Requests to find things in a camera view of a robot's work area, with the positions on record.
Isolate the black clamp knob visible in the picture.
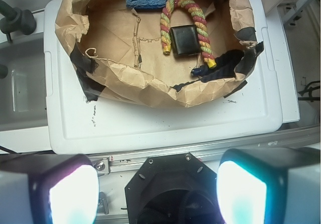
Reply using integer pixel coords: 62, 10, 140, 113
1, 0, 37, 43

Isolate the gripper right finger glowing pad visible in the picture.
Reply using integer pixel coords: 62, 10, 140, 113
216, 147, 320, 223

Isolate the silver corner bracket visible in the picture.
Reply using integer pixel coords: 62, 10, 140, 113
97, 191, 109, 215

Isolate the crumpled brown paper bag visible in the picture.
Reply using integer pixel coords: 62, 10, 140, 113
55, 0, 264, 108

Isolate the aluminium extrusion rail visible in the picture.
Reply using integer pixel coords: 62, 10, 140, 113
88, 124, 320, 175

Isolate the red yellow green rope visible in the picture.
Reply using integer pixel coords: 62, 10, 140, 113
160, 0, 217, 69

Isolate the white plastic bin lid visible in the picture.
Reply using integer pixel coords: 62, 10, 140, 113
44, 0, 283, 154

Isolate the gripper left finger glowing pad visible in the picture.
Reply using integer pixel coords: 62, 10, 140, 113
1, 154, 99, 223

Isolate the black octagonal mount plate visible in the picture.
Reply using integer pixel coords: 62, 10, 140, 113
125, 155, 224, 223

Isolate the black square box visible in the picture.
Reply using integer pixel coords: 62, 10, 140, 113
170, 25, 201, 57

